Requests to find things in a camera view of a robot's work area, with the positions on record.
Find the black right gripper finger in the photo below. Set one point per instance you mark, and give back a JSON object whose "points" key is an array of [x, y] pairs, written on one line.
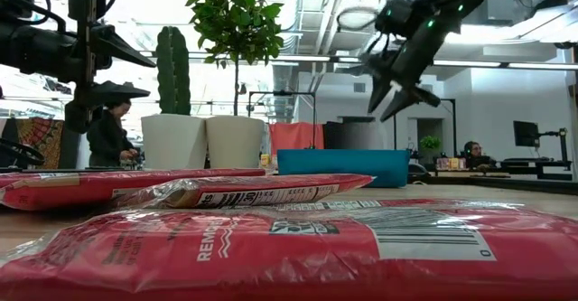
{"points": [[406, 102], [378, 94]]}

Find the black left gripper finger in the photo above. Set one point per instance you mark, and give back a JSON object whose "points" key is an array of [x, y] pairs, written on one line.
{"points": [[113, 94], [117, 45]]}

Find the red Orville popcorn bag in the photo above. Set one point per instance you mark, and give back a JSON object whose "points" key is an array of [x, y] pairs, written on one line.
{"points": [[289, 256], [58, 194], [253, 192]]}

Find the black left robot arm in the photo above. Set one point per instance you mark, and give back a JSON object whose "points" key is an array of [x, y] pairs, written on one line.
{"points": [[31, 48]]}

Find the person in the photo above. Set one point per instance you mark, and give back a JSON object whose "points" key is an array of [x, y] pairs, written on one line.
{"points": [[474, 154], [108, 138]]}

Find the grey panel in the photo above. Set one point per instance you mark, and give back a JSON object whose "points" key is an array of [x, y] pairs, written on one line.
{"points": [[357, 134]]}

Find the small green potted plant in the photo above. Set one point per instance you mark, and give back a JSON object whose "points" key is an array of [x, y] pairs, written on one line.
{"points": [[430, 143]]}

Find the green cactus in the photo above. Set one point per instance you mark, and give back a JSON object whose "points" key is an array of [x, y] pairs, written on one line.
{"points": [[174, 70]]}

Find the white hexagonal plant pot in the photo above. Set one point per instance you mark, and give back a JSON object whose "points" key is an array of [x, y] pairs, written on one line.
{"points": [[174, 143]]}

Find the blue plastic basket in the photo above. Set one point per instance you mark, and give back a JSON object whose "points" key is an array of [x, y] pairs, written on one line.
{"points": [[343, 167]]}

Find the colourful patterned tapestry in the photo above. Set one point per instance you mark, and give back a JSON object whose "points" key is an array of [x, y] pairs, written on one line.
{"points": [[40, 140]]}

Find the ceiling light strip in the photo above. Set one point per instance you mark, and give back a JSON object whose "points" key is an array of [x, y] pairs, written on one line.
{"points": [[506, 64]]}

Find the red cloth panel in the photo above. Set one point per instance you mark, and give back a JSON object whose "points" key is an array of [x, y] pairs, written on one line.
{"points": [[295, 136]]}

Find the small leafy green tree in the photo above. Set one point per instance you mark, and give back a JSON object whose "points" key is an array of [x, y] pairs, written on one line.
{"points": [[235, 21]]}

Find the black computer monitor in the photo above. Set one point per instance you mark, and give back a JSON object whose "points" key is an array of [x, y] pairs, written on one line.
{"points": [[526, 134]]}

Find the yellow jar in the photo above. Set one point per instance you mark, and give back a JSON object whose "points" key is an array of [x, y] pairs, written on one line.
{"points": [[265, 161]]}

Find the white round plant pot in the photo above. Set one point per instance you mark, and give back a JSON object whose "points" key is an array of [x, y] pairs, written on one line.
{"points": [[235, 143]]}

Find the black office desk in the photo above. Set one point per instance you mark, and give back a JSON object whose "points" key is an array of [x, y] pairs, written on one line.
{"points": [[537, 163]]}

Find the black metal stand frame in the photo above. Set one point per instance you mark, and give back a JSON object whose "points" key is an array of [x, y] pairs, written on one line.
{"points": [[280, 93]]}

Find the black aluminium table frame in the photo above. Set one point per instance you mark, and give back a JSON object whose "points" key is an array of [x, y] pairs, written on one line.
{"points": [[496, 184]]}

